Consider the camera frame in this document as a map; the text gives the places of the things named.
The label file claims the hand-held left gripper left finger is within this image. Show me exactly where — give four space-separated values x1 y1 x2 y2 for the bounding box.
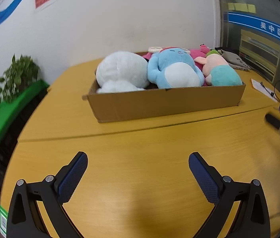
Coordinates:
7 151 89 238

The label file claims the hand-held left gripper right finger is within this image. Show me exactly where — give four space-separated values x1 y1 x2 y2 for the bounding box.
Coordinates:
188 152 271 238

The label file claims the pink pig plush teal body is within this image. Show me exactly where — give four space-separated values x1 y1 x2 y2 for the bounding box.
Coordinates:
195 50 243 87

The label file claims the brown cardboard box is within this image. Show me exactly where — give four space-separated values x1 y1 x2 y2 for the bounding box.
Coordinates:
82 52 247 124

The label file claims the pink plush bear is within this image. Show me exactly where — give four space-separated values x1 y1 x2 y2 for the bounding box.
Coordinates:
142 44 212 87

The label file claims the blue plush toy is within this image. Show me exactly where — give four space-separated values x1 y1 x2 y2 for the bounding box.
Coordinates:
147 47 204 89

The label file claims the white plush toy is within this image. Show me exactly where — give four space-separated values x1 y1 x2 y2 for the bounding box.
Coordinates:
96 51 148 94

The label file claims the white paper sheet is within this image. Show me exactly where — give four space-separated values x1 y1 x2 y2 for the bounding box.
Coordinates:
251 79 278 102

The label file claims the yellow framed shelf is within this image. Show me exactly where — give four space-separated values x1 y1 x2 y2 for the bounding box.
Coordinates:
239 29 280 82

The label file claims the grey cloth bag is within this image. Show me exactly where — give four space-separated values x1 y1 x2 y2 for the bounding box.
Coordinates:
216 48 251 72

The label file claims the green labelled carton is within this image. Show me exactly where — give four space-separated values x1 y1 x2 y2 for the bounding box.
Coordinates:
0 204 8 236

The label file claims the blue glass banner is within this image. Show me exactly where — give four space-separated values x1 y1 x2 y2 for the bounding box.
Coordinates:
223 11 280 52

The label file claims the green potted plant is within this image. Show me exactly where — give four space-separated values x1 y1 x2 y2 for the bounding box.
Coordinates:
0 53 41 109

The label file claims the short black cable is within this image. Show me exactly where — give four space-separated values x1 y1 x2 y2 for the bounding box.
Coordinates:
260 82 275 97

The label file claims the blue wall stripe decal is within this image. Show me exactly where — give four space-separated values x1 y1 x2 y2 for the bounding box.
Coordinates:
0 0 46 47

